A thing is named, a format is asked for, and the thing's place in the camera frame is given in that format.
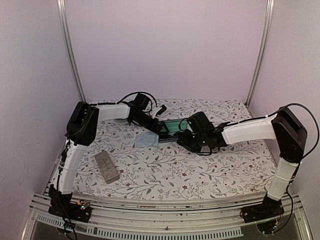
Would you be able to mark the right aluminium post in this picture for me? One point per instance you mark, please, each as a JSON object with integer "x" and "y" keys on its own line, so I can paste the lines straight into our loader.
{"x": 267, "y": 24}

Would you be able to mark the left aluminium post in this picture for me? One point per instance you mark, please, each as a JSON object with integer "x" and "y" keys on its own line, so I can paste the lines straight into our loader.
{"x": 62, "y": 13}

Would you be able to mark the blue-grey glasses case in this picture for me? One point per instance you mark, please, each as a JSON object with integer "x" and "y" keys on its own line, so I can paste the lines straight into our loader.
{"x": 171, "y": 130}

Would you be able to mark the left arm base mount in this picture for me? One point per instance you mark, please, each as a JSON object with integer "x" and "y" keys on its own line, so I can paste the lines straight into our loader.
{"x": 61, "y": 206}

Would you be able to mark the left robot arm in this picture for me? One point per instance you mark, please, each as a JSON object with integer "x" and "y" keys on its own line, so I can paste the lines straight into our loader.
{"x": 81, "y": 131}

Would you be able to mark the beige-grey glasses case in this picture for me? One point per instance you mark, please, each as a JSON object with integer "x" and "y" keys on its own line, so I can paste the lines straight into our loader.
{"x": 107, "y": 168}

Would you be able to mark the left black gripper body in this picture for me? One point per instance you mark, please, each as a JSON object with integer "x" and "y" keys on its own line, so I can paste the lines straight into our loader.
{"x": 151, "y": 127}

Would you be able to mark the crumpled light blue cloth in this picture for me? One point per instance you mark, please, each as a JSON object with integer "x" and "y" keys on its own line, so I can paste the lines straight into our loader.
{"x": 146, "y": 139}

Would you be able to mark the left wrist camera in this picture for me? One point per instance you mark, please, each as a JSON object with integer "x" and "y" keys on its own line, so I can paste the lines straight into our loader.
{"x": 158, "y": 111}

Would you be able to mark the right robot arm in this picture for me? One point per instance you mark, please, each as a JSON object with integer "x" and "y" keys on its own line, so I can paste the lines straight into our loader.
{"x": 202, "y": 137}

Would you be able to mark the aluminium post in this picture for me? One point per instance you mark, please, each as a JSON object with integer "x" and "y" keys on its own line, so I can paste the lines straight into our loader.
{"x": 62, "y": 13}
{"x": 267, "y": 24}

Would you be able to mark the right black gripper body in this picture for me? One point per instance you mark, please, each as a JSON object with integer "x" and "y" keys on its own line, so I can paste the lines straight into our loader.
{"x": 193, "y": 143}

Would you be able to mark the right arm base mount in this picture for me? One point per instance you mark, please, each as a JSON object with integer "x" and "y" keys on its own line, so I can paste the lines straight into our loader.
{"x": 269, "y": 208}

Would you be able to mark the front aluminium rail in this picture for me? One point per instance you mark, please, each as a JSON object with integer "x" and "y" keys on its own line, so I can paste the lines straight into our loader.
{"x": 201, "y": 219}

